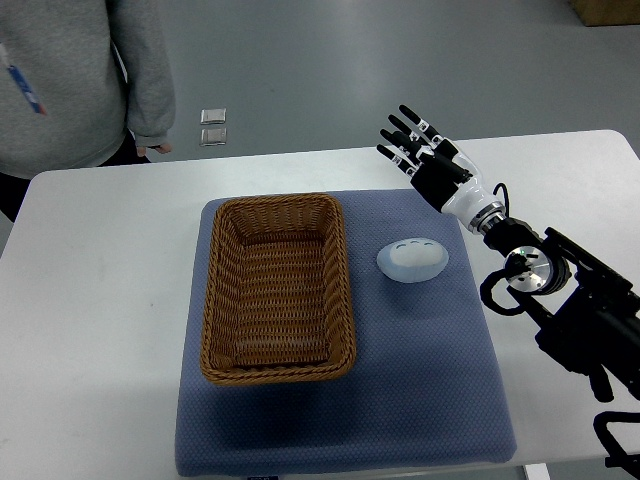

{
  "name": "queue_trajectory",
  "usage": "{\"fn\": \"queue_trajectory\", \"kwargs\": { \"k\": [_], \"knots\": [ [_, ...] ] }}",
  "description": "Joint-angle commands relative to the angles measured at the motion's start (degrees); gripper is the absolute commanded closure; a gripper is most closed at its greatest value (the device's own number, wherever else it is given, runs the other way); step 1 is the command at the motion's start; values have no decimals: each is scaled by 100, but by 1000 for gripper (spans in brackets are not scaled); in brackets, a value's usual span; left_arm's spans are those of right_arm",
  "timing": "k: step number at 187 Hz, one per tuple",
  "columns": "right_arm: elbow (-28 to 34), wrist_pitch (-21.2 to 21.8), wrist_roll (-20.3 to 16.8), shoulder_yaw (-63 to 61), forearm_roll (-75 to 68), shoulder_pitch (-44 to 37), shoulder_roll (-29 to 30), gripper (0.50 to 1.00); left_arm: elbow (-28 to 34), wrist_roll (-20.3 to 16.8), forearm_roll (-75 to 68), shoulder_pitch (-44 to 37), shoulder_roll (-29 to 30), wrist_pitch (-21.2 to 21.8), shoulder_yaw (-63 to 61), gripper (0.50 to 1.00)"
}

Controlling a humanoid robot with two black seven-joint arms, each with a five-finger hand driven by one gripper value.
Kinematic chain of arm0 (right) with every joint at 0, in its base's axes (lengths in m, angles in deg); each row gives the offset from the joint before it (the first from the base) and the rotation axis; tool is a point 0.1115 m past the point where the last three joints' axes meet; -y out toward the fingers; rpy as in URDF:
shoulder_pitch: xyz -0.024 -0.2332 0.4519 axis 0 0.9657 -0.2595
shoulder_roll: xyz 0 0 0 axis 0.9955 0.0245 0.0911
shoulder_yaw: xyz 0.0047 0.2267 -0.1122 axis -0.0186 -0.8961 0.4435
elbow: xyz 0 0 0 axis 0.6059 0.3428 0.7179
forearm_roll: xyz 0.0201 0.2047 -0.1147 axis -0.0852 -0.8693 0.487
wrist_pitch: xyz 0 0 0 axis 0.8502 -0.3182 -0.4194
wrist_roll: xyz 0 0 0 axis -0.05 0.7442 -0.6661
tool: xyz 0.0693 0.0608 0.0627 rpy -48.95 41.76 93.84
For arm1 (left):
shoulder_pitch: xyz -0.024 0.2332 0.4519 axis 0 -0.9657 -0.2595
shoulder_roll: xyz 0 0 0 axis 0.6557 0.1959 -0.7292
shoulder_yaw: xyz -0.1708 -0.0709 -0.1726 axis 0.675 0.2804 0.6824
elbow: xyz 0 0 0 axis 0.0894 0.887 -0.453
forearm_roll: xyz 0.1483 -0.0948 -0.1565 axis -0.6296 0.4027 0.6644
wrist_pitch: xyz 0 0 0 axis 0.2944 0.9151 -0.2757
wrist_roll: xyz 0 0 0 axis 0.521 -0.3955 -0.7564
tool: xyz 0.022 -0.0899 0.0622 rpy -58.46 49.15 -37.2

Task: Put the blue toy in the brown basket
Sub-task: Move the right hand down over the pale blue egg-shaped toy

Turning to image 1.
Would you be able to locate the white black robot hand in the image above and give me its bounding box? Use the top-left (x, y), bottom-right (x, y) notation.
top-left (376, 104), bottom-right (503, 232)

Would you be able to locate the light blue plush toy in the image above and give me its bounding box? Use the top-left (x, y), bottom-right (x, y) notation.
top-left (376, 238), bottom-right (449, 284)

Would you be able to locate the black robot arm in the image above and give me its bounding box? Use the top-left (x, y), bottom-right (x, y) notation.
top-left (377, 105), bottom-right (639, 403)

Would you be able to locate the brown wicker basket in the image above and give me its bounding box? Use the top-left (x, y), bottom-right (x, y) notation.
top-left (199, 193), bottom-right (356, 386)

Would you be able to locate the person's hand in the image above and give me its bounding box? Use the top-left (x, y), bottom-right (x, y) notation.
top-left (136, 143), bottom-right (173, 157)

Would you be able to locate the lower metal floor plate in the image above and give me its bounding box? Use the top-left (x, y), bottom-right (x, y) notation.
top-left (200, 128), bottom-right (227, 147)

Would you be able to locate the metal floor plate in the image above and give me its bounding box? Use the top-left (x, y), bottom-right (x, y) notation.
top-left (200, 128), bottom-right (227, 147)
top-left (200, 108), bottom-right (227, 125)

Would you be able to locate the upper metal floor plate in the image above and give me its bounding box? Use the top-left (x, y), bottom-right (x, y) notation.
top-left (200, 108), bottom-right (227, 125)

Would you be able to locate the cardboard box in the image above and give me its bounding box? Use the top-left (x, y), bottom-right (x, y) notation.
top-left (570, 0), bottom-right (639, 27)

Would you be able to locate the blue quilted mat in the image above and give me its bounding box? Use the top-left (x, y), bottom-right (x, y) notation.
top-left (175, 189), bottom-right (516, 477)

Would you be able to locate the person in grey sweatshirt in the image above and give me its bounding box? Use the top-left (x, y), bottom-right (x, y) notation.
top-left (1, 1), bottom-right (175, 221)

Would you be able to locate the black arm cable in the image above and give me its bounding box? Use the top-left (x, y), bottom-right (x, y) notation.
top-left (493, 182), bottom-right (511, 217)

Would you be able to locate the black table frame part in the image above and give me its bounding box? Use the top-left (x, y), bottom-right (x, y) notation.
top-left (593, 411), bottom-right (639, 479)

